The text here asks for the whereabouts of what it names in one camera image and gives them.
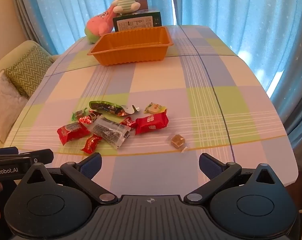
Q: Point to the green zigzag pillow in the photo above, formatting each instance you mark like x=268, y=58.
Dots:
x=27, y=70

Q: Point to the green foil snack packet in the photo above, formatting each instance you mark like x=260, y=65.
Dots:
x=104, y=106

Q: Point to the blue sheer curtain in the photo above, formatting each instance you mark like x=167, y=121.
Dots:
x=240, y=10
x=66, y=10

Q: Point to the red snack packet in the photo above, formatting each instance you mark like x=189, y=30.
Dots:
x=72, y=132
x=151, y=123

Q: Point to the green printed box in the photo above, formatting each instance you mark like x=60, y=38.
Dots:
x=136, y=23

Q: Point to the clear black-print snack packet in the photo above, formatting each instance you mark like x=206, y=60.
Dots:
x=108, y=131

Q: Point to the white textured pillow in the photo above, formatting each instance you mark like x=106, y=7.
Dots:
x=5, y=105

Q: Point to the light green sofa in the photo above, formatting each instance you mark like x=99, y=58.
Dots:
x=6, y=55

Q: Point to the pink starfish plush toy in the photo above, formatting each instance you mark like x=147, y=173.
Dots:
x=98, y=25

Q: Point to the brown candy in clear wrapper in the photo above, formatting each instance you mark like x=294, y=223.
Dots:
x=177, y=140

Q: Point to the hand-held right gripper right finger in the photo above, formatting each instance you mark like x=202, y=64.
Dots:
x=210, y=166

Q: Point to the orange plastic tray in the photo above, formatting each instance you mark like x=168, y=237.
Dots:
x=131, y=46

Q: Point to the light green snack packet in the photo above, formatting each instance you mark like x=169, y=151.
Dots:
x=154, y=108

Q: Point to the small red candy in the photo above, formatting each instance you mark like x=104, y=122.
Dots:
x=128, y=123
x=92, y=143

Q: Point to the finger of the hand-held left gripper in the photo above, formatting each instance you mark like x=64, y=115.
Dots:
x=42, y=155

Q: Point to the small green wrapped candy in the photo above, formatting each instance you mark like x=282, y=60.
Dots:
x=78, y=114

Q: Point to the red white candy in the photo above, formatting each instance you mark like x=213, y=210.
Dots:
x=87, y=120

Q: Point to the grey curtain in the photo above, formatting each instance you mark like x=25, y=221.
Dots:
x=28, y=12

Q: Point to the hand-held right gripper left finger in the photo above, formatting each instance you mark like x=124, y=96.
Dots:
x=91, y=165

